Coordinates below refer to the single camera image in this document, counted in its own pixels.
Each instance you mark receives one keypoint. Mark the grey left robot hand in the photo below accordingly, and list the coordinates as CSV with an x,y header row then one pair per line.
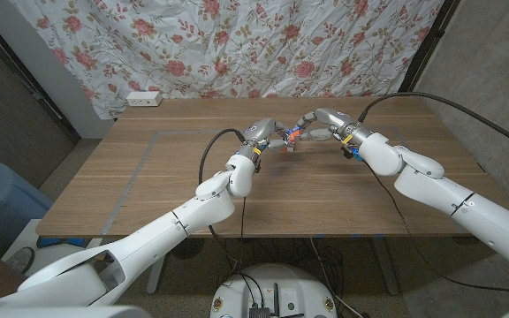
x,y
261,130

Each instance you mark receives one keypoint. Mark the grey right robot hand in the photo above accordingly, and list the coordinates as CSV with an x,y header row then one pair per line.
x,y
338,121

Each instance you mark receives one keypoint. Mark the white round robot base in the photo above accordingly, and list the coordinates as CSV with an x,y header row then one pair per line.
x,y
272,282

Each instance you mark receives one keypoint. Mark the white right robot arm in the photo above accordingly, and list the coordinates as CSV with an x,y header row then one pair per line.
x,y
449,194

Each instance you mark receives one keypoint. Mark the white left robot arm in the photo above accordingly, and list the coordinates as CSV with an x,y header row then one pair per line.
x,y
148,243

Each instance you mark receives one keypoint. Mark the multicoloured Rubik's cube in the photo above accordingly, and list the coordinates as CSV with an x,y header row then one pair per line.
x,y
290,148

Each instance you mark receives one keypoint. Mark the floral backdrop cloth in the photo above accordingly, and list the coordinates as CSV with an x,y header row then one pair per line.
x,y
237,44

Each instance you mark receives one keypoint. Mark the black backdrop pole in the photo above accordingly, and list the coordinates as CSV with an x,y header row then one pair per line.
x,y
429,44

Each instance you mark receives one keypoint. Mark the white power strip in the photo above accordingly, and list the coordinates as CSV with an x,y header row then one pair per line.
x,y
143,98

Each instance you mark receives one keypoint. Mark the black round disc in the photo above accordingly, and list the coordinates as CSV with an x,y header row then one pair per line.
x,y
188,249

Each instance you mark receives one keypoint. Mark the grey table leg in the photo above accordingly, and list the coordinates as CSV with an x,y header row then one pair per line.
x,y
387,269

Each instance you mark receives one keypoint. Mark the white table leg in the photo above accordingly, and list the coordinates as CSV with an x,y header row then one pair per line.
x,y
155,282

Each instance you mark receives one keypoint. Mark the blue flat item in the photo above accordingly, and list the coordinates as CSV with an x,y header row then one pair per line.
x,y
60,242

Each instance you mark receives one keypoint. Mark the white flat board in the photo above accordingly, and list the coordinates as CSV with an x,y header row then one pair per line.
x,y
51,256

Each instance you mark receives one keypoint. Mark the blue plastic bin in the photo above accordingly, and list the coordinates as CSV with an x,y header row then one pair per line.
x,y
2,199

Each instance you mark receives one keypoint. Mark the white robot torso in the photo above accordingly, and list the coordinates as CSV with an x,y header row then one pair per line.
x,y
60,312

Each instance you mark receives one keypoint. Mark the grey sneaker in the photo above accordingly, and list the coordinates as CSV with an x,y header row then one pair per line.
x,y
20,260

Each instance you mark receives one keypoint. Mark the black metal rail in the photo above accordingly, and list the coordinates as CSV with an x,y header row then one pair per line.
x,y
25,74

